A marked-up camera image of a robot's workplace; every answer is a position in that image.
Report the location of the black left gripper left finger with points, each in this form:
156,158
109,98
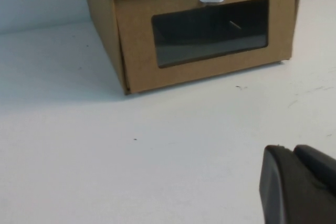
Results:
278,195

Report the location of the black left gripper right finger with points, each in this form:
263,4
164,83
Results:
320,166

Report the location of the brown cardboard box with window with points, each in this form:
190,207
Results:
136,72

